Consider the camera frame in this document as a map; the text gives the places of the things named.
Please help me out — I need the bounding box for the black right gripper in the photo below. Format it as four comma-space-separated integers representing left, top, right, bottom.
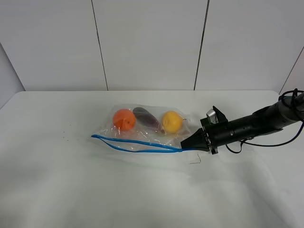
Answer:
180, 106, 234, 155

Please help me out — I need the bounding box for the clear zip bag blue seal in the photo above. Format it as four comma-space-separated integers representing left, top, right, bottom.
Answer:
91, 104, 194, 153

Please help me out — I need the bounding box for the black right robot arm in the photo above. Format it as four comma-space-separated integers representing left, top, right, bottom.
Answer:
181, 89, 304, 154

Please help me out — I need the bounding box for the yellow lemon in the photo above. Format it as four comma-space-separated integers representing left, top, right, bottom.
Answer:
161, 111, 183, 133

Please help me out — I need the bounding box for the orange fruit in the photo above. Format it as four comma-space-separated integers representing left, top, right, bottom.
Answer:
112, 109, 136, 131

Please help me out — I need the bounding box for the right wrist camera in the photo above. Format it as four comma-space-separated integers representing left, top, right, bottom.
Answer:
206, 109, 219, 124

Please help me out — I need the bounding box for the black cable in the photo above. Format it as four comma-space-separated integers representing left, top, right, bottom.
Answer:
225, 88, 304, 154

